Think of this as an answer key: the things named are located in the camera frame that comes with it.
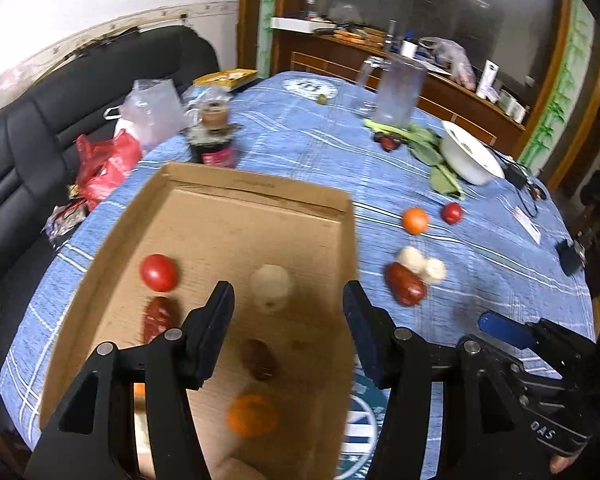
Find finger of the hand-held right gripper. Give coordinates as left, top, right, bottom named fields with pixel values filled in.
left=479, top=312, right=532, bottom=349

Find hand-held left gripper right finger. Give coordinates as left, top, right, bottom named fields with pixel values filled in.
left=342, top=280, right=556, bottom=480

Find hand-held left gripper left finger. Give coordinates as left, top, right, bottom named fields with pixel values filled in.
left=25, top=281, right=236, bottom=480

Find large red jujube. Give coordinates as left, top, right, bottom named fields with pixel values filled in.
left=141, top=296, right=178, bottom=345
left=385, top=261, right=428, bottom=308

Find brown cardboard box tray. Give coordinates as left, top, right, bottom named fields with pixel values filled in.
left=39, top=162, right=357, bottom=480

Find person's right hand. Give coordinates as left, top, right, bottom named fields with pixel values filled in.
left=550, top=452, right=578, bottom=475

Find small black metal gadget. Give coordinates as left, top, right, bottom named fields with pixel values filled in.
left=555, top=240, right=588, bottom=276

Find white paper strip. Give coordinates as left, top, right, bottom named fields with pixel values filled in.
left=512, top=206, right=542, bottom=245

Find white enamel bowl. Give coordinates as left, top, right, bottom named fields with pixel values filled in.
left=440, top=120, right=506, bottom=186

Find dark snack wrapper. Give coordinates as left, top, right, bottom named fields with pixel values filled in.
left=47, top=200, right=88, bottom=241

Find green leafy vegetable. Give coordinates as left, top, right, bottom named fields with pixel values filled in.
left=364, top=119, right=465, bottom=198

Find dark jar with cork lid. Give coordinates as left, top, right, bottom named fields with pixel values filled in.
left=185, top=100, right=241, bottom=168

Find red plastic bag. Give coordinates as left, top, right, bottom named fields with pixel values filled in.
left=75, top=130, right=143, bottom=211

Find small white boxes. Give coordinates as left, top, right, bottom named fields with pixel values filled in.
left=497, top=90, right=528, bottom=121

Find clear plastic bag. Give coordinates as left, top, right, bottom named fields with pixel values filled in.
left=115, top=79, right=188, bottom=146

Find clear glass pitcher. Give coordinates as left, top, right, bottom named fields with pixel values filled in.
left=356, top=55, right=427, bottom=128

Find tall white carton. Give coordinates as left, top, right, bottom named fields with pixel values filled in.
left=476, top=60, right=500, bottom=101

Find yellow snack packet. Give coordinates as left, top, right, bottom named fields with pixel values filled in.
left=193, top=69, right=258, bottom=92

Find translucent plastic bag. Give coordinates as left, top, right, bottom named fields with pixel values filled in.
left=420, top=36, right=478, bottom=88

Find black leather sofa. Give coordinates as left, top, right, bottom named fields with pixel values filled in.
left=0, top=25, right=220, bottom=441

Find flat white box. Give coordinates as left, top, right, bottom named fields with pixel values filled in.
left=271, top=16, right=326, bottom=34

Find wooden cabinet with glass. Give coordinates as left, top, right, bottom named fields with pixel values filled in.
left=237, top=0, right=600, bottom=191

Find black power adapter with cable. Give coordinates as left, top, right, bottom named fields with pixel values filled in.
left=495, top=152, right=551, bottom=218

